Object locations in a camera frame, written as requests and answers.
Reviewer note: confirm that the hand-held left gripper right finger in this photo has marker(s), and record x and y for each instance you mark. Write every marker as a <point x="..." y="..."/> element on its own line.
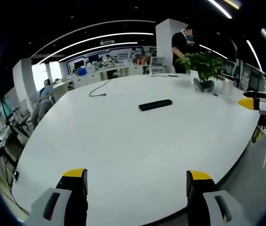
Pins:
<point x="208" y="200"/>

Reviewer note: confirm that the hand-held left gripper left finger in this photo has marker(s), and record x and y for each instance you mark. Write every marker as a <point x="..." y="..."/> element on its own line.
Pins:
<point x="72" y="195"/>

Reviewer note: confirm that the black remote control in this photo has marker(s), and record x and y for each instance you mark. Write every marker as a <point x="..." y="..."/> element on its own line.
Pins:
<point x="155" y="104"/>

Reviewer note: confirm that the clear plastic cup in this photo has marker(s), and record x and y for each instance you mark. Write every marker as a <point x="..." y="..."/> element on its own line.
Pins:
<point x="228" y="90"/>

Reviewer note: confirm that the green potted plant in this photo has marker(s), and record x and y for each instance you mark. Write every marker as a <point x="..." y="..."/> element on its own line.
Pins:
<point x="202" y="68"/>

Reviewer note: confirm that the small black device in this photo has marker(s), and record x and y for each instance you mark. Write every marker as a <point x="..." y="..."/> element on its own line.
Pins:
<point x="16" y="175"/>

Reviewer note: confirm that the black pen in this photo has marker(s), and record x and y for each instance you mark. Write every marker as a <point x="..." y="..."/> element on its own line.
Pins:
<point x="172" y="75"/>

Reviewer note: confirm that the white office chair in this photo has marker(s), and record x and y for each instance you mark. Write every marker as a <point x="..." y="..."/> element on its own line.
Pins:
<point x="157" y="66"/>

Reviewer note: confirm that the blue water jug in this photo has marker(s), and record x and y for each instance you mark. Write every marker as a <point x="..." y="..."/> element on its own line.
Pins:
<point x="82" y="70"/>

